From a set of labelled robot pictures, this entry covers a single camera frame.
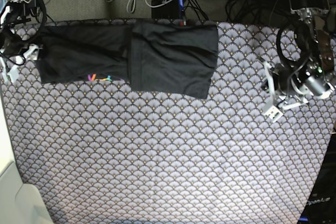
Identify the fan-patterned table cloth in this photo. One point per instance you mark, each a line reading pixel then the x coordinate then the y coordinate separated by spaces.
pixel 100 153

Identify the dark grey T-shirt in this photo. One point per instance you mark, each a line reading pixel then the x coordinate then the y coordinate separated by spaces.
pixel 149 56

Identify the white plastic bin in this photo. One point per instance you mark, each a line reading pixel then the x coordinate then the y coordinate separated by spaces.
pixel 20 202

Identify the black OpenArm box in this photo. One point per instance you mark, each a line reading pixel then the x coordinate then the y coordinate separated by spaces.
pixel 320 207

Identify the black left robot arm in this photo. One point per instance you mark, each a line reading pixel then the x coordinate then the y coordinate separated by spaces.
pixel 311 35

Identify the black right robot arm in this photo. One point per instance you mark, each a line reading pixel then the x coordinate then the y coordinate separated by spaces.
pixel 15 12

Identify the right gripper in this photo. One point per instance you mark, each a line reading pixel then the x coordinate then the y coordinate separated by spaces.
pixel 11 46

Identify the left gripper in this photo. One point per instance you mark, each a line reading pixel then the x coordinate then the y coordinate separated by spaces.
pixel 287 88

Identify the red and black clamp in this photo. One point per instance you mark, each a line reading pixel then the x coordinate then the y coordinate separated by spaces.
pixel 183 18

